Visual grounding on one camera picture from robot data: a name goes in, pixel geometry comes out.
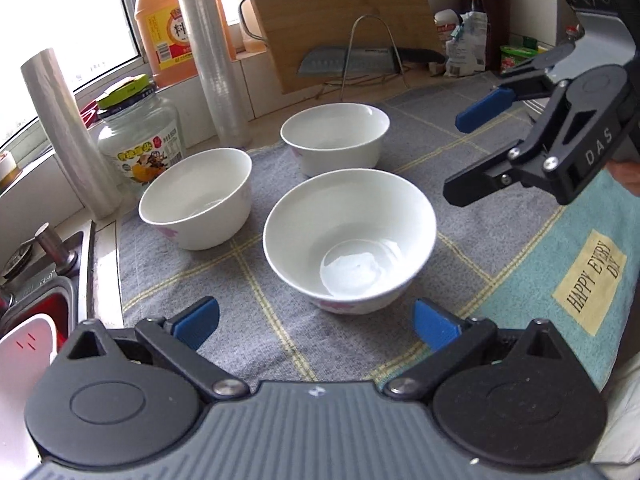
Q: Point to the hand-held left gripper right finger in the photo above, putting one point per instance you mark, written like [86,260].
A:
[435,325]

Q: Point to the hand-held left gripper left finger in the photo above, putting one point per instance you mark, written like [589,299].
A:
[197,322]

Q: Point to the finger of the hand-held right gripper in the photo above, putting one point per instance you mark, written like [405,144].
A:
[482,110]
[475,182]

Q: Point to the white bowl pink floral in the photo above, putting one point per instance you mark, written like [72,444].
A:
[335,135]
[195,200]
[350,240]

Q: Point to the green lid sauce jar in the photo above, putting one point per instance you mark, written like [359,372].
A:
[515,57]

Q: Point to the grey checked towel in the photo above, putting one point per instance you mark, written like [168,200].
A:
[450,260]

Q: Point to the white crumpled food bag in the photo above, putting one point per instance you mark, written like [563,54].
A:
[467,45]

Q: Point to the red and white packet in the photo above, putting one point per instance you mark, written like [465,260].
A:
[445,20]

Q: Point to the dark red knife block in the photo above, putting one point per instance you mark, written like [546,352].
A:
[498,10]

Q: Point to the steel sink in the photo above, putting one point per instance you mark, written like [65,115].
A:
[82,280]

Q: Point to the sink faucet knob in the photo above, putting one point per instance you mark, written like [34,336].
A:
[55,250]

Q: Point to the red basin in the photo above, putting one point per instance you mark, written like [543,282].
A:
[25,305]

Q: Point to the bamboo cutting board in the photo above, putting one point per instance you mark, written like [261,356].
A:
[340,10]

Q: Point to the white plastic container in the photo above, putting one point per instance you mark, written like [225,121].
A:
[25,360]

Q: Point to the glass jar green lid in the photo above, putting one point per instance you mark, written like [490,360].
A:
[140,145]

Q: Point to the clear plastic bag roll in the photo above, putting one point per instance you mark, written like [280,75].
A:
[210,60]
[65,135]

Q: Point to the orange oil jug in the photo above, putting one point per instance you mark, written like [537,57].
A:
[165,25]

